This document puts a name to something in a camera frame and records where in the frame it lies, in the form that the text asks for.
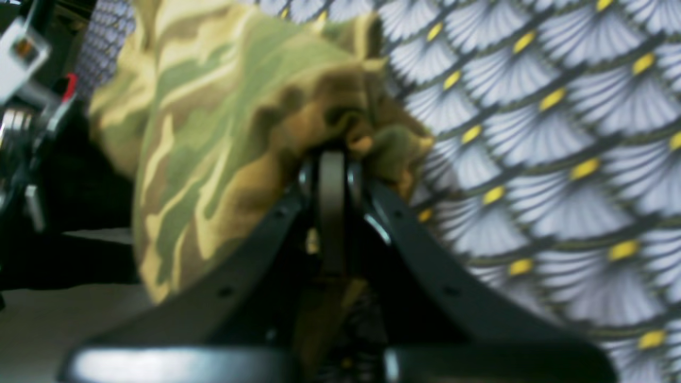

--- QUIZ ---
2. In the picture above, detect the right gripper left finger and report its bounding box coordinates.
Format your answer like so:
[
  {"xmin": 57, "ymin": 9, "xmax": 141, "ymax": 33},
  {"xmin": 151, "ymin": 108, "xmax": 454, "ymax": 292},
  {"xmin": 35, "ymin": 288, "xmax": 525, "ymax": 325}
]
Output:
[{"xmin": 58, "ymin": 151, "xmax": 346, "ymax": 382}]

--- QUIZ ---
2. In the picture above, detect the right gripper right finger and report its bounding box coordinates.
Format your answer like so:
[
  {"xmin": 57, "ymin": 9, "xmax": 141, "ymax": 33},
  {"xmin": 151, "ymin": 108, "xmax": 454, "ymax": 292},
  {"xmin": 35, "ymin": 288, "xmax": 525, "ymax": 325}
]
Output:
[{"xmin": 347, "ymin": 162, "xmax": 616, "ymax": 382}]

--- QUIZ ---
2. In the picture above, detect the camouflage T-shirt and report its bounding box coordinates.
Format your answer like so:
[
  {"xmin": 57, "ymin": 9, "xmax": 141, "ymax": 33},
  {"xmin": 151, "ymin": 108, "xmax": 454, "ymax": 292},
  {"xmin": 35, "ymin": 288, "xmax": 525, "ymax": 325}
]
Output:
[{"xmin": 88, "ymin": 1, "xmax": 435, "ymax": 305}]

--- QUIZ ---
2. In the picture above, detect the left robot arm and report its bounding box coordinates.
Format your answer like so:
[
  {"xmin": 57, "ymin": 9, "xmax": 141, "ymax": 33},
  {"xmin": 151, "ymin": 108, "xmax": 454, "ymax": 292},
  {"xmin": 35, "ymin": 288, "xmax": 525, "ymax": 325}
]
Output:
[{"xmin": 2, "ymin": 1, "xmax": 139, "ymax": 290}]

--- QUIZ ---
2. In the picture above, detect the purple fan-pattern table cloth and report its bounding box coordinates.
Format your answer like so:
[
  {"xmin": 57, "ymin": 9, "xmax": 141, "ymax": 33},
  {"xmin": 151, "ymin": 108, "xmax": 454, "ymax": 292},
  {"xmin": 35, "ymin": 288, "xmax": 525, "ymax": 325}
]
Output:
[{"xmin": 74, "ymin": 0, "xmax": 681, "ymax": 383}]

